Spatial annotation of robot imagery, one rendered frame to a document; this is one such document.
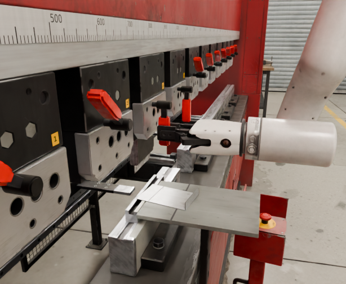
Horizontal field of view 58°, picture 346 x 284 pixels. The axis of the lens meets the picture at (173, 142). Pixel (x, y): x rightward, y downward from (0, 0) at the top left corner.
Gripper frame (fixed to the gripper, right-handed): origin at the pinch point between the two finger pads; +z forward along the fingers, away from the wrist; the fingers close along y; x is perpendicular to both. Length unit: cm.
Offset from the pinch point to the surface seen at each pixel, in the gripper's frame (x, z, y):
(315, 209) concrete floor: -119, -70, 193
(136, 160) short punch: -7.1, 7.3, -0.5
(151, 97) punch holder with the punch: 6.9, 3.9, 0.7
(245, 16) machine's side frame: 34, 0, 220
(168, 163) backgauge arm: -34, 19, 62
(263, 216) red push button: -38, -22, 34
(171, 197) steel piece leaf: -18.2, 0.8, 4.8
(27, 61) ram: 16.9, 3.9, -34.4
